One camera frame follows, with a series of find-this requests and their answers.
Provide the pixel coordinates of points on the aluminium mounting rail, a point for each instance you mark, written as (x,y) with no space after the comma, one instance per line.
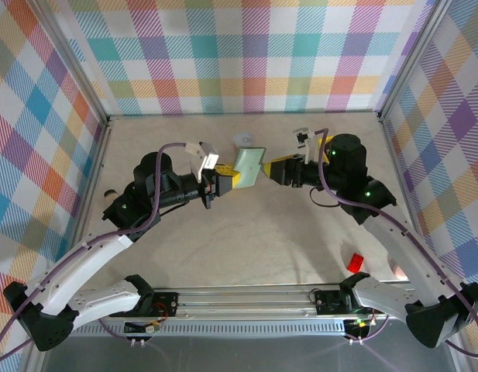
(242,302)

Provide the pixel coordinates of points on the small beige bottle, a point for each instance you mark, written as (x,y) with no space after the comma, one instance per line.
(110,193)

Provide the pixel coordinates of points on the pink cylinder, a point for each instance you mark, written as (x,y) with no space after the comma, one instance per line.
(399,273)

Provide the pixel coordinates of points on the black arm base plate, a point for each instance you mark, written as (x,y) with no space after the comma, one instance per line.
(167,302)
(327,302)

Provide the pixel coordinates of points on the red block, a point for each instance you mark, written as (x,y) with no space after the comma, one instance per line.
(355,262)

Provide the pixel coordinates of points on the orange tin can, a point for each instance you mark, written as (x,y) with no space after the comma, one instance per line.
(244,138)

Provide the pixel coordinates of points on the grey metal plate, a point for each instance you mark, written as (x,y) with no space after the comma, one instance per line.
(242,354)

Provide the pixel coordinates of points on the aluminium side rail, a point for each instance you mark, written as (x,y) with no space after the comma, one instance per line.
(96,170)
(400,174)

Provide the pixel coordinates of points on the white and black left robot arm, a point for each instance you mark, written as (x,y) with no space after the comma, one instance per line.
(95,255)

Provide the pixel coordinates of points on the perforated metal strip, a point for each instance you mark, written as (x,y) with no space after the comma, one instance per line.
(242,330)

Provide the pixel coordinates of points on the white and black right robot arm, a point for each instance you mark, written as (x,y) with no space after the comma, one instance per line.
(401,248)

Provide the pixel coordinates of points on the aluminium corner post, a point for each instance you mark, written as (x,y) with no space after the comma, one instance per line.
(72,58)
(413,58)

